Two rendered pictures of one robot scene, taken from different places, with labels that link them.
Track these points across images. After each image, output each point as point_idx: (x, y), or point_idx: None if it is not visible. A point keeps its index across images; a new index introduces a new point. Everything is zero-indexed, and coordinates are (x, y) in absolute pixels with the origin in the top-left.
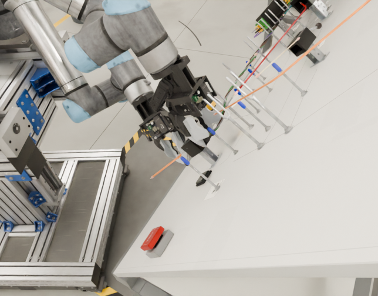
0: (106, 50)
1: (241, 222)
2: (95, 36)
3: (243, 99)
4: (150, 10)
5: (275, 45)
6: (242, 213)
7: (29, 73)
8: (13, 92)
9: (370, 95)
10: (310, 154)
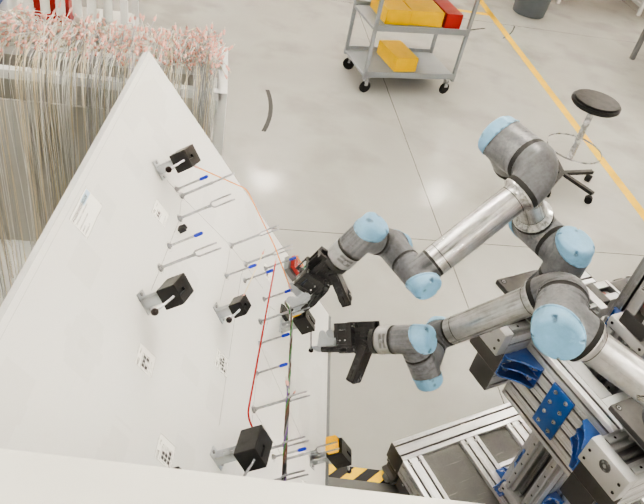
0: None
1: (241, 205)
2: None
3: (293, 466)
4: (352, 230)
5: (263, 324)
6: (242, 211)
7: (596, 421)
8: (564, 379)
9: (199, 195)
10: (219, 200)
